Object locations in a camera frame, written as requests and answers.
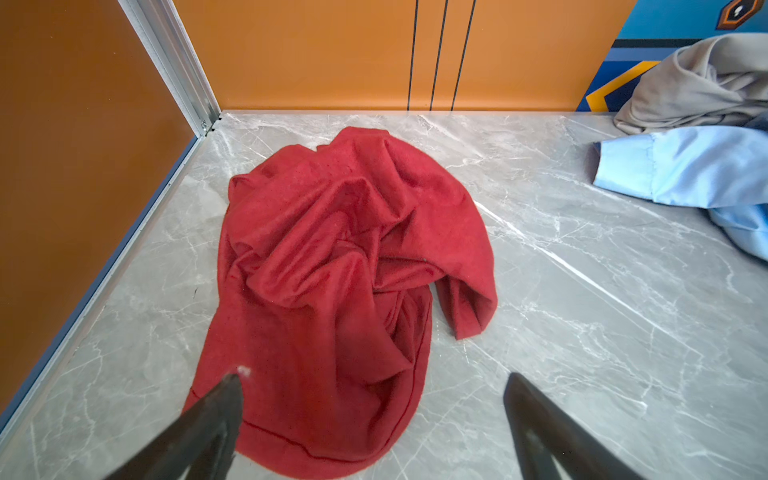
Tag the red cloth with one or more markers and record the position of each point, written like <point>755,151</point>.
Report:
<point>330,260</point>

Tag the light blue cloth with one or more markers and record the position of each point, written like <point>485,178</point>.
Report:
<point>721,169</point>

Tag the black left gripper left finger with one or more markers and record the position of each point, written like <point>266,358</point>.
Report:
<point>200,444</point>

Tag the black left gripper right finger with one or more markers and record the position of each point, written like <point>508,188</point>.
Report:
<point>549,444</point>

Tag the light grey ribbed cloth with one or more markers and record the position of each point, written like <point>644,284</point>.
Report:
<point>720,80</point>

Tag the aluminium left corner post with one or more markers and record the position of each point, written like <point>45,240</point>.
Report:
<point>163,35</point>

